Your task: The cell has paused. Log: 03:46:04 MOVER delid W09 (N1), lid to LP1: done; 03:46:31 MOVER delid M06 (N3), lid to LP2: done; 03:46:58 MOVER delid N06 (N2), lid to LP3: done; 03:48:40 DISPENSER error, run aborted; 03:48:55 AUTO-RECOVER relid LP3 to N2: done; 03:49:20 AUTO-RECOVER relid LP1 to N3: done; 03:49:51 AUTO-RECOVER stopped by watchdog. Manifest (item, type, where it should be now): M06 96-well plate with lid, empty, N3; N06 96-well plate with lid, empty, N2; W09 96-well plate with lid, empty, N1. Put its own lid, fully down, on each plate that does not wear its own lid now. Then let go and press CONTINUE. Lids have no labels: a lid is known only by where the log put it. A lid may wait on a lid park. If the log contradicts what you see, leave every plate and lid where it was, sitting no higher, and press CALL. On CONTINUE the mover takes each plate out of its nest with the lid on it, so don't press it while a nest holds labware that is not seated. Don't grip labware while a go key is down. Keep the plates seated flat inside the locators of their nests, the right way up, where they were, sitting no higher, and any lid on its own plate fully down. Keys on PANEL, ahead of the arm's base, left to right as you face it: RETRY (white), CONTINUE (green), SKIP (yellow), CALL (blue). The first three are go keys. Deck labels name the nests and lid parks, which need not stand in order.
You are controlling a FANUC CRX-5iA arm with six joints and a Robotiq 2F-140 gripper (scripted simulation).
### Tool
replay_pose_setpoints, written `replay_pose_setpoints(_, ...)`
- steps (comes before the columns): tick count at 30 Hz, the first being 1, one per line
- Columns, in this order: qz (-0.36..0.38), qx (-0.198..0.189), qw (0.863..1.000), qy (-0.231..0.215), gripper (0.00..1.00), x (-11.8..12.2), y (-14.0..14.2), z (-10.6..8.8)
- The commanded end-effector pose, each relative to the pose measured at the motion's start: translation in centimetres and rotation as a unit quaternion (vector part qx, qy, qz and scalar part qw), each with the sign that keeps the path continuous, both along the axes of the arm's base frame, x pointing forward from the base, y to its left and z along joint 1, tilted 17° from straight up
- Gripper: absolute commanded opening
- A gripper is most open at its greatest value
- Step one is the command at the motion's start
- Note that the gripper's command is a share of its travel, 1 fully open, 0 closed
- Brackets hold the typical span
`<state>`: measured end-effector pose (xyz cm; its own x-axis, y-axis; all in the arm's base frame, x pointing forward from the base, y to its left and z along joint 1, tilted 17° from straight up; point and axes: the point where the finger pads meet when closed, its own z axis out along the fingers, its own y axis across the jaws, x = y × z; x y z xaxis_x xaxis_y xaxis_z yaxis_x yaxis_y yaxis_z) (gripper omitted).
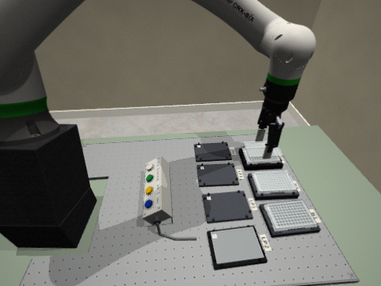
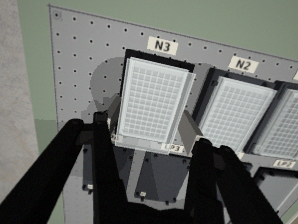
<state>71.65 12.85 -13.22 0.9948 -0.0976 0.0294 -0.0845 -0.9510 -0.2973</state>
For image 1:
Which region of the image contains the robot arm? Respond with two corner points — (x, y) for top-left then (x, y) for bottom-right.
(0, 0), (316, 147)

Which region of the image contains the white button panel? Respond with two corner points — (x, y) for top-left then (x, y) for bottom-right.
(142, 156), (197, 240)

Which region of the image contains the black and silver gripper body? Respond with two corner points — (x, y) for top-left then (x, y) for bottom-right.
(263, 97), (289, 124)

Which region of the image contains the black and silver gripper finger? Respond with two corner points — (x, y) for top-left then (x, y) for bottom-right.
(255, 106), (269, 141)
(262, 114), (285, 159)

